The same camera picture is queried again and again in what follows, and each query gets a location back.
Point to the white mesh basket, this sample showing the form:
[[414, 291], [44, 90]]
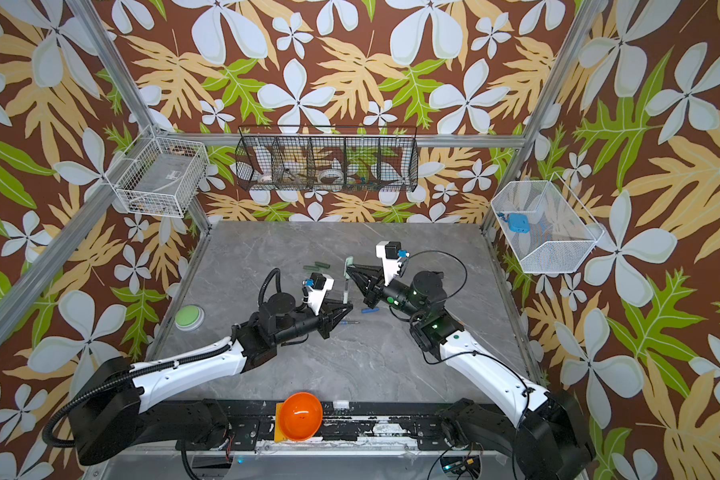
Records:
[[563, 230]]

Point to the orange bowl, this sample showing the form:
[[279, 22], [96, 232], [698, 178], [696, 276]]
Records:
[[299, 417]]

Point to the black wire basket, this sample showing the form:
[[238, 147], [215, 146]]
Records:
[[330, 158]]

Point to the white wire basket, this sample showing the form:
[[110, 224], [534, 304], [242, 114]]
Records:
[[158, 174]]

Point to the green pen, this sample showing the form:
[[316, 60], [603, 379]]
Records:
[[345, 290]]

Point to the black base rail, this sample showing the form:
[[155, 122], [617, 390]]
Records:
[[347, 427]]

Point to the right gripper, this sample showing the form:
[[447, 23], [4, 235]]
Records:
[[375, 288]]

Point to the blue object in basket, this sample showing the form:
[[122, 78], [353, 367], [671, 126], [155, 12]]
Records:
[[518, 223]]

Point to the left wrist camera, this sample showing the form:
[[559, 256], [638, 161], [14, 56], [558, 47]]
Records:
[[315, 289]]

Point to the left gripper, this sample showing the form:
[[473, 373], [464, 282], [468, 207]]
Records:
[[326, 318]]

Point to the green push button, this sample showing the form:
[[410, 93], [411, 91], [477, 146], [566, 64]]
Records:
[[189, 318]]

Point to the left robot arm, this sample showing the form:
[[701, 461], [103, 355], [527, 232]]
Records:
[[125, 404]]

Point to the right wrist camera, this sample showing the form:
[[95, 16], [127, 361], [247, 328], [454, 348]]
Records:
[[393, 258]]

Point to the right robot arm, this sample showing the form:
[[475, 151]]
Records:
[[543, 432]]

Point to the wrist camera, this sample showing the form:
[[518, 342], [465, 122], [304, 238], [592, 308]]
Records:
[[393, 258], [315, 289]]

